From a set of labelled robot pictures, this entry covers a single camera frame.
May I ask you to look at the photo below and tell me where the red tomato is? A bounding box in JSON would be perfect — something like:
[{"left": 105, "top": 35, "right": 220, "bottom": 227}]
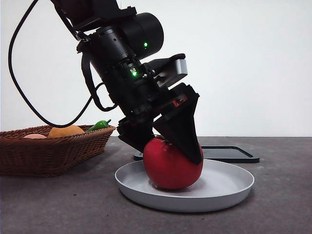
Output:
[{"left": 142, "top": 136, "right": 204, "bottom": 191}]

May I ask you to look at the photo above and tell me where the green pepper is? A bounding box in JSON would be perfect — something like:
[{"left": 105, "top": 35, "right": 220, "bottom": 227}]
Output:
[{"left": 85, "top": 119, "right": 112, "bottom": 133}]

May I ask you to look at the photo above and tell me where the dark rectangular tray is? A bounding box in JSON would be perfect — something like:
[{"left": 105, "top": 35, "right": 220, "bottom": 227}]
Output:
[{"left": 133, "top": 145, "right": 260, "bottom": 164}]

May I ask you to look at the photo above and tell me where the grey round plate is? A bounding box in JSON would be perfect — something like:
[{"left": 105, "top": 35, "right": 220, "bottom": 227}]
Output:
[{"left": 115, "top": 158, "right": 255, "bottom": 214}]

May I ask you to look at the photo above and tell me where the orange-yellow round fruit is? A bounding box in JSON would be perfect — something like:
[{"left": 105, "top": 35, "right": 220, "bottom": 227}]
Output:
[{"left": 48, "top": 125, "right": 85, "bottom": 138}]

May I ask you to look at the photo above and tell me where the brown wicker basket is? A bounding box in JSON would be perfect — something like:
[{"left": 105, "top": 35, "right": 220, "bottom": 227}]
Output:
[{"left": 0, "top": 124, "right": 117, "bottom": 178}]

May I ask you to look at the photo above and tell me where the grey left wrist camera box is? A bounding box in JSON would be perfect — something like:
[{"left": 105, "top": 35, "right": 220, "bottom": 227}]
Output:
[{"left": 156, "top": 58, "right": 188, "bottom": 88}]

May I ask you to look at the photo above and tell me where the braided black cable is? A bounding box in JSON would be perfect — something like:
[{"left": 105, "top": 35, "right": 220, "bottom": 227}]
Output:
[{"left": 81, "top": 52, "right": 117, "bottom": 112}]

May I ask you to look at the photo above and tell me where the thick black looping cable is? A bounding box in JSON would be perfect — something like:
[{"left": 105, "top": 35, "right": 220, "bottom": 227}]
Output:
[{"left": 8, "top": 0, "right": 98, "bottom": 128}]

